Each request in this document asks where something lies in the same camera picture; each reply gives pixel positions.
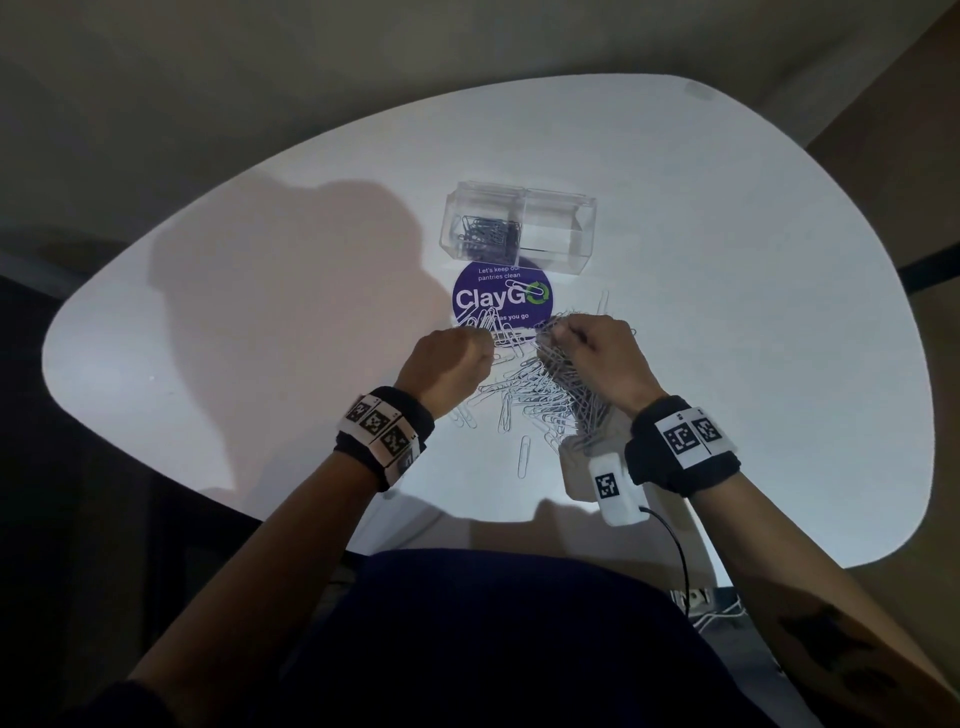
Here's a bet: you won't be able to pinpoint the round purple sticker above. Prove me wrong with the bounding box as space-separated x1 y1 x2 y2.
451 258 555 330

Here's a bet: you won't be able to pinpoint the black wristband with markers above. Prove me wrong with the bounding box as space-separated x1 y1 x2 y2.
333 386 436 494
623 395 742 499

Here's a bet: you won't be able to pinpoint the black right camera cable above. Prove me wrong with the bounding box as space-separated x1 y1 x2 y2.
637 506 691 620

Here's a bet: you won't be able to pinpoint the clear plastic two-compartment box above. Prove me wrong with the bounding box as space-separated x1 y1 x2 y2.
439 179 598 277

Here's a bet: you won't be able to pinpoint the black bar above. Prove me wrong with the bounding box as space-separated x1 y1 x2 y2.
896 241 960 295

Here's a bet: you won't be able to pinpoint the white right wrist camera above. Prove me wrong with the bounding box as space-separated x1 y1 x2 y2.
587 451 650 528

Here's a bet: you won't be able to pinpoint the black right wristband with markers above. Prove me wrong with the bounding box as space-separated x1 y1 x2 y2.
623 395 742 499

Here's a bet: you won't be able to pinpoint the cluster of sorted blue clips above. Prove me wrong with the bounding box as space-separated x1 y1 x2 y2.
455 215 523 260

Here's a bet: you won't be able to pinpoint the person's right forearm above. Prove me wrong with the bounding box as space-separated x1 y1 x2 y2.
689 472 960 728

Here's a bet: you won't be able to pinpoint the person's left hand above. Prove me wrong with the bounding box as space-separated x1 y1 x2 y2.
393 326 496 420

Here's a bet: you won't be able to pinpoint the person's left forearm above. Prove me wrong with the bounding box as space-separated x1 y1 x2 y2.
131 449 380 721

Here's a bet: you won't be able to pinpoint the person's dark blue clothing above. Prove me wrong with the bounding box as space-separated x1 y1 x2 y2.
277 548 781 728

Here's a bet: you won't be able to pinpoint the pile of mixed paper clips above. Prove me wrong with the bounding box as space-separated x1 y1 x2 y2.
448 288 639 481

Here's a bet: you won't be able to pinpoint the person's right hand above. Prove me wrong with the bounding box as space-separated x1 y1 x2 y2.
551 313 669 420

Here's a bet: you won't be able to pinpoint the white cables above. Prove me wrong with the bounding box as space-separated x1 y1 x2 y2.
671 588 749 631

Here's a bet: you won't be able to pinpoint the black left wristband with markers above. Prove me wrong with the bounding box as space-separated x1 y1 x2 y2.
333 386 436 494

